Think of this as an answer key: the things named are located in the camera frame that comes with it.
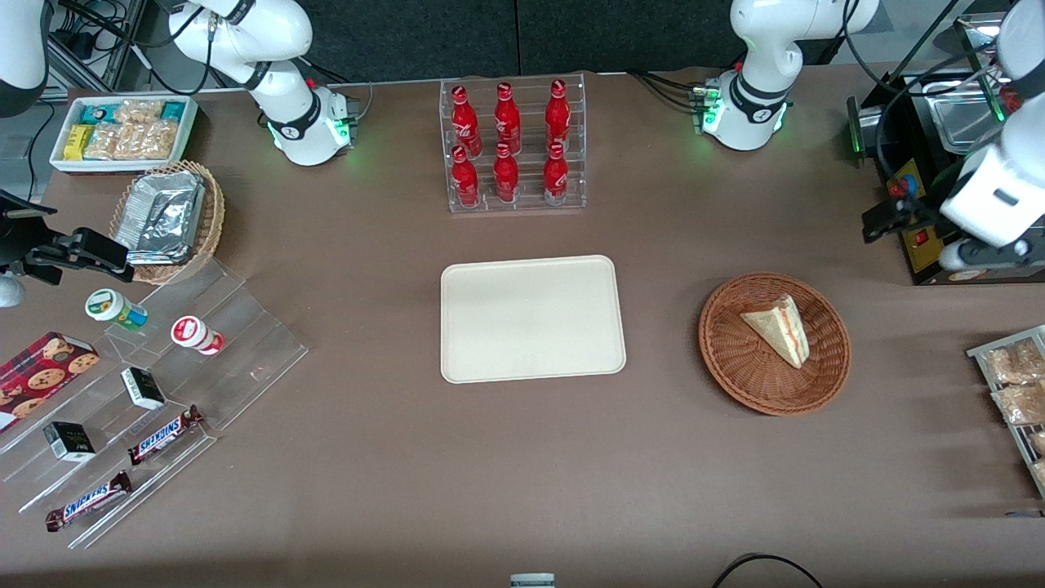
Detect red lid yogurt cup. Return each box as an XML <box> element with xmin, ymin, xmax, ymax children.
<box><xmin>170</xmin><ymin>315</ymin><xmax>226</xmax><ymax>357</ymax></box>

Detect small black box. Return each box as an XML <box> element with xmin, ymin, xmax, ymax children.
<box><xmin>42</xmin><ymin>421</ymin><xmax>97</xmax><ymax>464</ymax></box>
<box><xmin>120</xmin><ymin>366</ymin><xmax>167</xmax><ymax>412</ymax></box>

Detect beige plastic tray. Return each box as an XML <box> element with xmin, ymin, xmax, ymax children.
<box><xmin>440</xmin><ymin>255</ymin><xmax>627</xmax><ymax>385</ymax></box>

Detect silver foil packages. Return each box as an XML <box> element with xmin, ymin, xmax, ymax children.
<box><xmin>113</xmin><ymin>171</ymin><xmax>207</xmax><ymax>267</ymax></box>

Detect yellow snack packet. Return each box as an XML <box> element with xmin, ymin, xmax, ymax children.
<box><xmin>63</xmin><ymin>123</ymin><xmax>96</xmax><ymax>162</ymax></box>

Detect dark partition panel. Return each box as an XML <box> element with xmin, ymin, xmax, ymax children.
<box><xmin>298</xmin><ymin>0</ymin><xmax>740</xmax><ymax>84</ymax></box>

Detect clear acrylic bottle rack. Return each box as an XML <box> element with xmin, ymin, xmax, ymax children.
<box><xmin>439</xmin><ymin>73</ymin><xmax>588</xmax><ymax>215</ymax></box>

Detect black right arm base cables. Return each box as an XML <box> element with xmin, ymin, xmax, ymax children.
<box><xmin>304</xmin><ymin>56</ymin><xmax>375</xmax><ymax>125</ymax></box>

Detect black floor cable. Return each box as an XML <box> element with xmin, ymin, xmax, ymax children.
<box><xmin>711</xmin><ymin>553</ymin><xmax>825</xmax><ymax>588</ymax></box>

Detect clear bag of crackers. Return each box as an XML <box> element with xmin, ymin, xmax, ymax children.
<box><xmin>114</xmin><ymin>99</ymin><xmax>165</xmax><ymax>126</ymax></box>
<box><xmin>84</xmin><ymin>122</ymin><xmax>122</xmax><ymax>161</ymax></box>
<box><xmin>114</xmin><ymin>120</ymin><xmax>179</xmax><ymax>161</ymax></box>

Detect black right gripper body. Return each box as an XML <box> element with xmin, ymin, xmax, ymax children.
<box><xmin>0</xmin><ymin>191</ymin><xmax>76</xmax><ymax>287</ymax></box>

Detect red cookie box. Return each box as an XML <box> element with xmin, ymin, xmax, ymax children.
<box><xmin>0</xmin><ymin>331</ymin><xmax>101</xmax><ymax>434</ymax></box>

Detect snickers bar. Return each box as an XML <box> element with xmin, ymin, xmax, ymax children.
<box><xmin>127</xmin><ymin>404</ymin><xmax>206</xmax><ymax>467</ymax></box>
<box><xmin>44</xmin><ymin>470</ymin><xmax>134</xmax><ymax>533</ymax></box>

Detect clear acrylic stepped display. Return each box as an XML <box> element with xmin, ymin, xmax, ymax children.
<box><xmin>0</xmin><ymin>256</ymin><xmax>310</xmax><ymax>550</ymax></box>

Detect black food warmer machine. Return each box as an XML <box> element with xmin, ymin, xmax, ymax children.
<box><xmin>846</xmin><ymin>15</ymin><xmax>1045</xmax><ymax>287</ymax></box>

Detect red cola bottle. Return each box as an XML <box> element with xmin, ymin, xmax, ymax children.
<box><xmin>451</xmin><ymin>146</ymin><xmax>481</xmax><ymax>208</ymax></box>
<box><xmin>492</xmin><ymin>143</ymin><xmax>521</xmax><ymax>204</ymax></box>
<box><xmin>493</xmin><ymin>82</ymin><xmax>523</xmax><ymax>154</ymax></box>
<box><xmin>543</xmin><ymin>141</ymin><xmax>571</xmax><ymax>207</ymax></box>
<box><xmin>451</xmin><ymin>85</ymin><xmax>482</xmax><ymax>158</ymax></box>
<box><xmin>545</xmin><ymin>79</ymin><xmax>571</xmax><ymax>151</ymax></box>

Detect aluminium frame with cables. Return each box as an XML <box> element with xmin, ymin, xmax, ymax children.
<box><xmin>47</xmin><ymin>0</ymin><xmax>215</xmax><ymax>96</ymax></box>

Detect oval wicker basket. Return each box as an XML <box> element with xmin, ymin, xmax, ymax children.
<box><xmin>109</xmin><ymin>160</ymin><xmax>226</xmax><ymax>286</ymax></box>

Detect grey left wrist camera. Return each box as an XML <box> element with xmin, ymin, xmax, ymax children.
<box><xmin>939</xmin><ymin>239</ymin><xmax>1045</xmax><ymax>272</ymax></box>

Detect tray of wrapped pastries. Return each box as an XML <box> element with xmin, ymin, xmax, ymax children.
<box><xmin>967</xmin><ymin>324</ymin><xmax>1045</xmax><ymax>500</ymax></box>

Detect white plastic snack bin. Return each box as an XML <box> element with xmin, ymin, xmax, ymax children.
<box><xmin>49</xmin><ymin>95</ymin><xmax>200</xmax><ymax>175</ymax></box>

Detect green lid yogurt cup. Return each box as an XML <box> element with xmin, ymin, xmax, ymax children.
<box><xmin>85</xmin><ymin>288</ymin><xmax>150</xmax><ymax>332</ymax></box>

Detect triangular sandwich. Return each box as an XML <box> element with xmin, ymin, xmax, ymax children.
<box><xmin>740</xmin><ymin>294</ymin><xmax>811</xmax><ymax>370</ymax></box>

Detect round brown wicker basket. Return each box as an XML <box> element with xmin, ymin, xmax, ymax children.
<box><xmin>698</xmin><ymin>272</ymin><xmax>852</xmax><ymax>417</ymax></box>

